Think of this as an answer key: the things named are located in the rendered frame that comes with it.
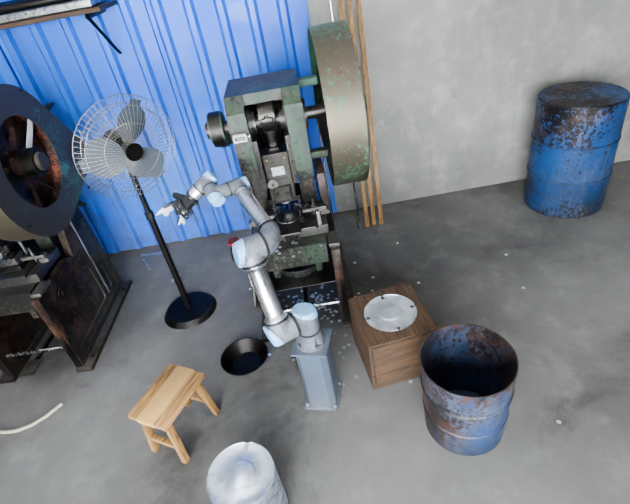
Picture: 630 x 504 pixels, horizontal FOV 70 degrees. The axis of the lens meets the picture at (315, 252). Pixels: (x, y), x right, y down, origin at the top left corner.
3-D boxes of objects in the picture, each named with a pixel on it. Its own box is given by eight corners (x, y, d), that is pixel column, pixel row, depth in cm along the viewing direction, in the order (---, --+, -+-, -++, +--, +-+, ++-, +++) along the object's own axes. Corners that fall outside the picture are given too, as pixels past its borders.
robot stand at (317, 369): (337, 411, 243) (326, 356, 217) (304, 409, 247) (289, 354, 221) (342, 383, 257) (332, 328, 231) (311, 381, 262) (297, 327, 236)
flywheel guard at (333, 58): (376, 206, 231) (361, 34, 184) (322, 216, 232) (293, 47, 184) (346, 135, 315) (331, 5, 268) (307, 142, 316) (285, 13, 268)
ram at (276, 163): (297, 199, 256) (287, 151, 239) (271, 204, 257) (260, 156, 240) (295, 186, 271) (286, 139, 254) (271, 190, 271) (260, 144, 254)
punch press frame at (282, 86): (339, 303, 288) (305, 94, 211) (274, 315, 289) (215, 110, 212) (326, 237, 353) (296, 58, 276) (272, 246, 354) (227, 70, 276)
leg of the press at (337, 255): (360, 325, 292) (344, 206, 240) (343, 328, 292) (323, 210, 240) (341, 246, 367) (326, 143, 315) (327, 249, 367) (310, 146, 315)
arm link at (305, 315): (324, 328, 218) (320, 308, 210) (301, 341, 213) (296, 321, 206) (312, 315, 227) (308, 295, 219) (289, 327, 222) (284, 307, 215)
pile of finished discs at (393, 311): (425, 323, 237) (425, 322, 237) (373, 337, 235) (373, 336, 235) (405, 290, 261) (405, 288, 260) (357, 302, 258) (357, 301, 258)
